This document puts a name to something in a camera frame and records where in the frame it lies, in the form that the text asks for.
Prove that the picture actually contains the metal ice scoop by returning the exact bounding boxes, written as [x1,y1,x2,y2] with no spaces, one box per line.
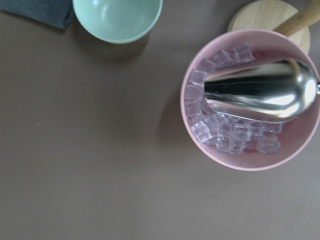
[204,58,320,123]

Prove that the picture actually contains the pink bowl with ice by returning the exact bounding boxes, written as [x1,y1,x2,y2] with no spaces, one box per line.
[180,28,320,171]

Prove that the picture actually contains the grey folded cloth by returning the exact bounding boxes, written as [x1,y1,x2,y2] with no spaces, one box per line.
[0,0,75,29]

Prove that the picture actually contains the mint green bowl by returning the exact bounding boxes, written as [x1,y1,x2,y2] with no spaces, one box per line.
[72,0,163,44]

